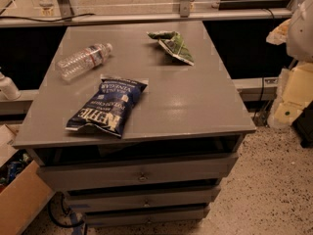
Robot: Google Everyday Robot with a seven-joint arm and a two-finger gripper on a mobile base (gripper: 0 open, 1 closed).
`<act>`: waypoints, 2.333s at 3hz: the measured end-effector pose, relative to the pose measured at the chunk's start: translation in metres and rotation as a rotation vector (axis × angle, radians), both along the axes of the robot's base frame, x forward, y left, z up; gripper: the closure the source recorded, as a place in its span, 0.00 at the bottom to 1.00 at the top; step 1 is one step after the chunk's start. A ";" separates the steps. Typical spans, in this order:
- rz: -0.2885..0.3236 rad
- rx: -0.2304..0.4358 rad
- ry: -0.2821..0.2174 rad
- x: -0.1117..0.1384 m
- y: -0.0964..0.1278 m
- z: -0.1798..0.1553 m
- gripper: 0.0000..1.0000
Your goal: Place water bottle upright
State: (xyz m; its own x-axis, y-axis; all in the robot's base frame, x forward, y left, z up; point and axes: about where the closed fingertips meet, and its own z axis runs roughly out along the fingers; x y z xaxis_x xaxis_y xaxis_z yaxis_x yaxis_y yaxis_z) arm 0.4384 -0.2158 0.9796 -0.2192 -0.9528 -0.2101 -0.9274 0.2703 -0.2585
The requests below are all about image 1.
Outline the clear plastic water bottle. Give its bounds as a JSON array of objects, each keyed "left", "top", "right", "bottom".
[{"left": 57, "top": 43, "right": 112, "bottom": 81}]

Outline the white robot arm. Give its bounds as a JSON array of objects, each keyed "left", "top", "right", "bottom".
[{"left": 287, "top": 0, "right": 313, "bottom": 63}]

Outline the white bottle at left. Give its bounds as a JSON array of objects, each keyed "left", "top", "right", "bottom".
[{"left": 0, "top": 72, "right": 21, "bottom": 100}]

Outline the grey drawer cabinet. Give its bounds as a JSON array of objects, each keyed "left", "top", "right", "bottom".
[{"left": 15, "top": 22, "right": 255, "bottom": 227}]

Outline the blue Kettle chips bag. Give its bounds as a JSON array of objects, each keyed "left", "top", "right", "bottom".
[{"left": 66, "top": 75, "right": 148, "bottom": 138}]

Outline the green snack bag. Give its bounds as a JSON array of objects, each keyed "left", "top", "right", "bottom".
[{"left": 148, "top": 30, "right": 195, "bottom": 66}]

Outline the cardboard box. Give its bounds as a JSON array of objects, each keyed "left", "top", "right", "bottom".
[{"left": 0, "top": 123, "right": 56, "bottom": 235}]

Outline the black floor cable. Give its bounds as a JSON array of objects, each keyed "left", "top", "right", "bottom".
[{"left": 47, "top": 195, "right": 86, "bottom": 229}]

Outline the grey metal rail frame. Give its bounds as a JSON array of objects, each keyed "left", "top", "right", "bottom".
[{"left": 0, "top": 0, "right": 304, "bottom": 27}]

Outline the black cable on shelf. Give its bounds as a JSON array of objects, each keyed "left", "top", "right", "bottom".
[{"left": 0, "top": 13, "right": 96, "bottom": 24}]

